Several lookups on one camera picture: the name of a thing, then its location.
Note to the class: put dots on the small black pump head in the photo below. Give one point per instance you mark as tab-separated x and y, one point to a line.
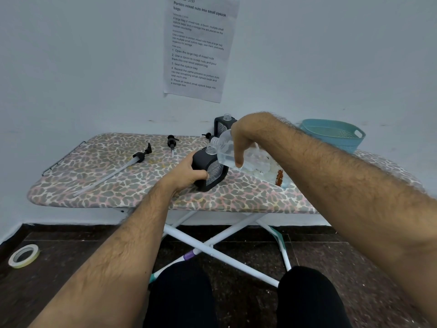
171	142
207	135

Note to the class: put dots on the person's leg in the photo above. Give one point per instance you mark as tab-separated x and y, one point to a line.
312	302
182	298

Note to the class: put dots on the teal plastic basket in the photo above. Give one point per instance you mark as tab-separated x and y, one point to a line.
329	137

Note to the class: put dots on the black square dispenser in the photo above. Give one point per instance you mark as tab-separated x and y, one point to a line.
234	122
199	165

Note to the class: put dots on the white tape roll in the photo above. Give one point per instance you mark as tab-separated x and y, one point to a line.
19	266

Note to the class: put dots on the person's left hand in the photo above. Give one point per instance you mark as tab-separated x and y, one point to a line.
181	177

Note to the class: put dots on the person's left forearm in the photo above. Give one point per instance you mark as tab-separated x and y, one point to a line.
106	269

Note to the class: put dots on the person's right hand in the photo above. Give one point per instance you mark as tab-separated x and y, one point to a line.
252	130

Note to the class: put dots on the person's right forearm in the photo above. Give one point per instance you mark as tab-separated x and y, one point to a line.
341	189

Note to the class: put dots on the person's right leg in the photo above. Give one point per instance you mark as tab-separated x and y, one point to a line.
312	302

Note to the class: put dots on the leopard print ironing board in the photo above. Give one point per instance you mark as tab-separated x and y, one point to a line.
102	189

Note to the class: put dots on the printed paper sheet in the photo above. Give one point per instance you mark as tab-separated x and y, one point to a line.
199	47

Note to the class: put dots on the white ironing board legs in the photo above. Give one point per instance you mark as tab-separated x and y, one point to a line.
222	257

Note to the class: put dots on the person's left leg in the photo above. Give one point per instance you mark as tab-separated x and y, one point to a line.
182	298

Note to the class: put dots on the transparent bottle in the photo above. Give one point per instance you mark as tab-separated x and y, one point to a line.
227	153

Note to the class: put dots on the black pump with long tube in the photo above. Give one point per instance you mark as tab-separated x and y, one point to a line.
139	156

